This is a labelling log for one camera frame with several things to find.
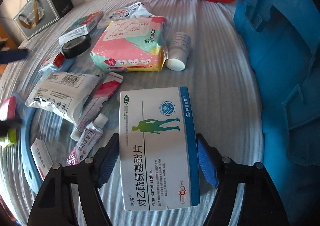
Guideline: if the green wet wipes pack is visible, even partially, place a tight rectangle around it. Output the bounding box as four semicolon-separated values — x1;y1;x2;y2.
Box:
0;129;17;148

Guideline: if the pink wet wipes pack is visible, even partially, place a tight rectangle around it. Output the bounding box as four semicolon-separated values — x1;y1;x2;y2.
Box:
0;96;16;121

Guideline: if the blue plastic hanger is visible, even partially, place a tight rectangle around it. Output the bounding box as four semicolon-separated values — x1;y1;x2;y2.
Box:
12;93;42;194

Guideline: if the red white ointment box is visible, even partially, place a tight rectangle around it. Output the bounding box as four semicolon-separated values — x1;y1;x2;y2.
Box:
38;52;65;74
30;139;53;180

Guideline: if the black tape roll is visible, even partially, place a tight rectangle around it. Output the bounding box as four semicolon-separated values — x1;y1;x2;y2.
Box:
61;34;91;59

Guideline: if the white blue medicine box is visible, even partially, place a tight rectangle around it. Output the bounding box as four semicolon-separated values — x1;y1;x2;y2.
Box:
119;87;200;211

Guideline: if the colourful sanitary pad pack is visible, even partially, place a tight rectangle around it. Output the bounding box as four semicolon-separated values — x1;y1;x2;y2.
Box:
90;16;168;73

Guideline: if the white wipes sachet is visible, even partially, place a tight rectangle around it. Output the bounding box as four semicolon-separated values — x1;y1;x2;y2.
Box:
102;2;154;22

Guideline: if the black gift bag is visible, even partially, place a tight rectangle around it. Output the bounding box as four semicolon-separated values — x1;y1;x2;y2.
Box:
14;0;73;40

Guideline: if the pink white ointment tube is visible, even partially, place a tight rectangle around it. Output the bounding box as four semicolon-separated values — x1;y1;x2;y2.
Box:
66;113;108;166

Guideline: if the white gauze packet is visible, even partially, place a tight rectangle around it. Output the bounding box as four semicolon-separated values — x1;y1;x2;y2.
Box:
25;72;101;124

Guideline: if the green red white box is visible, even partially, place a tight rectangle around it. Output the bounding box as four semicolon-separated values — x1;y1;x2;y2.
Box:
59;11;104;45

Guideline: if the pink striped tube box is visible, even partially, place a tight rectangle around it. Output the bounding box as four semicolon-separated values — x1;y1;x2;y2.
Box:
71;72;123;141

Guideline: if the white medicine bottle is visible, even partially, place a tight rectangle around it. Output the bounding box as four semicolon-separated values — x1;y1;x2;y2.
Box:
166;32;191;71

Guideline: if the blue plastic storage crate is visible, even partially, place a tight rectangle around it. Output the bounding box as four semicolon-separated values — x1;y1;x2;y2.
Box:
234;0;319;225

